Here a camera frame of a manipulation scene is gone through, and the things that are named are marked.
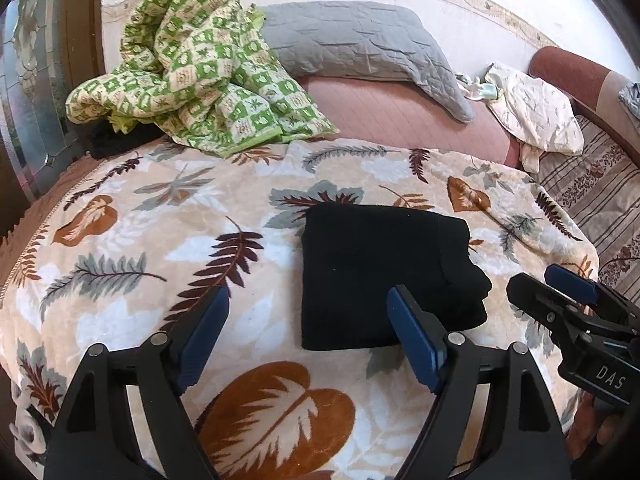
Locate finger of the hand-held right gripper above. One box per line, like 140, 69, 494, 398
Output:
544, 263, 603, 309
506, 272, 598, 353

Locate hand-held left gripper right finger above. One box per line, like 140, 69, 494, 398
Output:
387, 285, 573, 480

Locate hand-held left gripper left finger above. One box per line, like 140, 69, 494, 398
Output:
44, 285, 231, 480

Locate black pants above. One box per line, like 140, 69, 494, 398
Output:
301, 203, 493, 352

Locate person's right hand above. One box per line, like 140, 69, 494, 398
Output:
570, 392, 632, 462

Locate striped floral sheet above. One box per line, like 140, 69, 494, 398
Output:
530, 115, 640, 286

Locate leaf print blanket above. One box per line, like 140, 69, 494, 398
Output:
0, 137, 601, 480

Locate white floral cloth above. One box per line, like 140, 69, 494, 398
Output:
484, 61, 586, 173

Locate grey cloth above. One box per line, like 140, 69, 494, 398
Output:
618, 82, 640, 118

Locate dark cloth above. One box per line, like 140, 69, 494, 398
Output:
89, 122, 166, 158

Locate small mint cloth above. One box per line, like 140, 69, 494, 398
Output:
457, 72, 501, 103

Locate brown fringed bedspread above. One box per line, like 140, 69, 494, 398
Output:
0, 152, 108, 291

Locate pink mattress sheet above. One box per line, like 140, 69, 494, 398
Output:
295, 76, 523, 166

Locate green checked blanket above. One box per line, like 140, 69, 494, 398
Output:
65, 0, 341, 157

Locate patterned glass door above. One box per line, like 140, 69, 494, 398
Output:
0, 0, 76, 201

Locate grey quilted pillow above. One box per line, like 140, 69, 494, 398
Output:
255, 1, 476, 123

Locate wooden door frame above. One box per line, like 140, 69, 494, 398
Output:
60, 0, 108, 86

